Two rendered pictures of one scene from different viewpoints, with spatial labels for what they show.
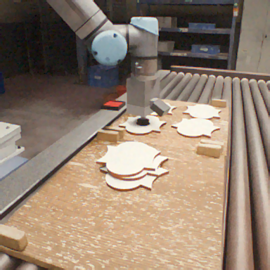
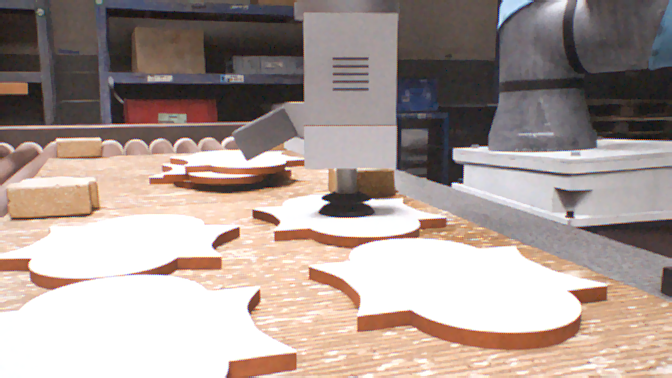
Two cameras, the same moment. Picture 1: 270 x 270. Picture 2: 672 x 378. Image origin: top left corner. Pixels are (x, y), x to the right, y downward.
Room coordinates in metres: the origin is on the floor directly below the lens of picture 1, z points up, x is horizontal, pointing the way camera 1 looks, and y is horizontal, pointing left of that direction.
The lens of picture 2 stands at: (1.11, -0.33, 1.04)
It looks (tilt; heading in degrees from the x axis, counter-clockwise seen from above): 10 degrees down; 141
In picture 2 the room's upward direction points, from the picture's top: straight up
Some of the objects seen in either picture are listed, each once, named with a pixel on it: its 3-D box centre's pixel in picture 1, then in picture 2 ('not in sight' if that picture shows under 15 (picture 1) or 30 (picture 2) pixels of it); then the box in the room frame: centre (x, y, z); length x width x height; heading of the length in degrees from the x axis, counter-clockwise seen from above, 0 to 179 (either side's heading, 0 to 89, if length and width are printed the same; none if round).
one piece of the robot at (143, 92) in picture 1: (149, 93); (315, 82); (0.74, -0.05, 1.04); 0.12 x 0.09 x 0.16; 54
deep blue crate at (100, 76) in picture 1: (103, 75); not in sight; (5.12, 0.57, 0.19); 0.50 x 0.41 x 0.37; 62
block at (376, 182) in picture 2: (114, 131); (364, 182); (0.68, 0.05, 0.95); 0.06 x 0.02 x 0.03; 70
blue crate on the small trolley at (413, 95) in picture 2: not in sight; (393, 95); (-1.88, 2.52, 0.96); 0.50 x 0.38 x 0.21; 174
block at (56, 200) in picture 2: (211, 146); (50, 199); (0.59, -0.20, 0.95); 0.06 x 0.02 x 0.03; 70
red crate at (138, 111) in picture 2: not in sight; (170, 117); (-3.42, 1.65, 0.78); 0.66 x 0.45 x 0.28; 69
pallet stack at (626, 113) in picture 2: not in sight; (591, 147); (-1.97, 5.18, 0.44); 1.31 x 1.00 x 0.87; 69
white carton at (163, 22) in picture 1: (166, 22); not in sight; (5.48, -0.67, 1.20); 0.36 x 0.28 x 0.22; 57
